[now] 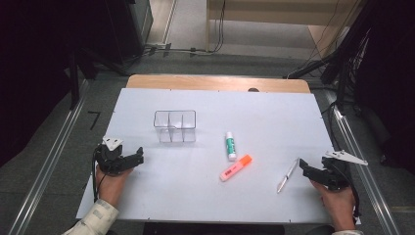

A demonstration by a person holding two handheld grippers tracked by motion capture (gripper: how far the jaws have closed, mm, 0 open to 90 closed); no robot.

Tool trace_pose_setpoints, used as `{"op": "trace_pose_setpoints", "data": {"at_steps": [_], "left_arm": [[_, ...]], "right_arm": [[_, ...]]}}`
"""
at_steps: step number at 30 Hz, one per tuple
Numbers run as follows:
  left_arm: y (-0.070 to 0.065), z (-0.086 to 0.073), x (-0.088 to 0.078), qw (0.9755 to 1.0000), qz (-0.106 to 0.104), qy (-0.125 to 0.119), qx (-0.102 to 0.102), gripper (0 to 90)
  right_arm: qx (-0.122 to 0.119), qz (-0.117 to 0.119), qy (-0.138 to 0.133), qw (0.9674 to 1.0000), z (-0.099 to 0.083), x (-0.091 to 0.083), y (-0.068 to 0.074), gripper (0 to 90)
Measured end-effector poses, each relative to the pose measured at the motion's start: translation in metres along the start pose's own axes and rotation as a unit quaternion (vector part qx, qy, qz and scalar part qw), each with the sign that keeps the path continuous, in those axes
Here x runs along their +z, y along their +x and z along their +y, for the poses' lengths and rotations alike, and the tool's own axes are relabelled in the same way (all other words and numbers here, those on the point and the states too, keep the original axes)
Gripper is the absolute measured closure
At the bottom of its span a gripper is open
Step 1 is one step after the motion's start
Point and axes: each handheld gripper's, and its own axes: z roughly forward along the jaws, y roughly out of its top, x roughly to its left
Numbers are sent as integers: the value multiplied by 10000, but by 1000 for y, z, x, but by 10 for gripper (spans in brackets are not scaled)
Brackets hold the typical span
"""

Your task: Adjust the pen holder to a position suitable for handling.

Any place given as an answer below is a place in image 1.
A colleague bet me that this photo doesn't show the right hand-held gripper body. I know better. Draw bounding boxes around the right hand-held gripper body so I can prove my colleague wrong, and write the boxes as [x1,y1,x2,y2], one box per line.
[320,149,369,192]

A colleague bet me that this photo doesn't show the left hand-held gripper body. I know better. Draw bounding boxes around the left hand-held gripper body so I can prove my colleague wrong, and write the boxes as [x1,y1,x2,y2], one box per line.
[93,136,133,176]

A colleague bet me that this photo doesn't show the clear ballpoint pen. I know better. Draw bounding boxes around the clear ballpoint pen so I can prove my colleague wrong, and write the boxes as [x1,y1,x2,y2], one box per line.
[276,158,300,194]

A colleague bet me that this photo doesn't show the clear plastic desk organizer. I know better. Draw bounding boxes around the clear plastic desk organizer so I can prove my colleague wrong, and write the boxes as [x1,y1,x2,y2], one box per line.
[153,110,198,144]

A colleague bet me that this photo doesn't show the orange highlighter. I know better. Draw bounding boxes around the orange highlighter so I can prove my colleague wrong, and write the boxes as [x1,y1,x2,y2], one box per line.
[218,154,254,183]

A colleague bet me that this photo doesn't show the person's left hand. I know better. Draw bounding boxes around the person's left hand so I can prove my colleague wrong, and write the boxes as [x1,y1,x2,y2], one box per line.
[95,164,133,208]

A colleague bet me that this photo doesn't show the person's right hand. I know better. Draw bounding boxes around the person's right hand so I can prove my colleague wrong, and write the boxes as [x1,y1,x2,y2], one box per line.
[309,180,357,231]

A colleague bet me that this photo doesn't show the green and white glue stick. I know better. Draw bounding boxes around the green and white glue stick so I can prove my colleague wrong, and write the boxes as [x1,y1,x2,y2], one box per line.
[224,131,238,163]

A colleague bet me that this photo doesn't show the black metal stand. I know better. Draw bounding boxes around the black metal stand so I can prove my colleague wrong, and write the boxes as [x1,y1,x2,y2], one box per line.
[66,48,129,111]

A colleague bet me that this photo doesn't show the black cabinet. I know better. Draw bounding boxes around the black cabinet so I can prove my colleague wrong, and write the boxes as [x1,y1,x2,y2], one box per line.
[105,0,155,66]

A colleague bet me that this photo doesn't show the light wooden shelf unit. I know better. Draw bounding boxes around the light wooden shelf unit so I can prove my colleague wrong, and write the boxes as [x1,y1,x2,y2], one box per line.
[205,0,363,61]

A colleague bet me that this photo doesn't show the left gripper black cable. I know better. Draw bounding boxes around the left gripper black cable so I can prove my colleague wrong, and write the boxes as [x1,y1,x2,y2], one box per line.
[91,150,110,204]

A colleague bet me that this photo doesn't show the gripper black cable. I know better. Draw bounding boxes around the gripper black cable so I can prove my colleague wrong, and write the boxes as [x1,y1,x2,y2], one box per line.
[335,162,362,219]
[91,150,110,204]

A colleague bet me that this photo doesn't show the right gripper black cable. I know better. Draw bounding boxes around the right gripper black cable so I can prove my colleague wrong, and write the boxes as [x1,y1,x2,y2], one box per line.
[335,162,362,219]

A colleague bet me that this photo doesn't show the metal floor rail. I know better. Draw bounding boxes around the metal floor rail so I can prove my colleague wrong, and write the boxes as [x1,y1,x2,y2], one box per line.
[325,90,403,235]
[7,80,90,235]

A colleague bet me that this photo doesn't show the black stand with cables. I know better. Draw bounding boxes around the black stand with cables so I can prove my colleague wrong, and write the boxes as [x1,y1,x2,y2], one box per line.
[283,0,376,116]

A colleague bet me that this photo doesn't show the black floor cables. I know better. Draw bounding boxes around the black floor cables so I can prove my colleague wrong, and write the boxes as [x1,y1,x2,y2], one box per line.
[142,0,227,57]

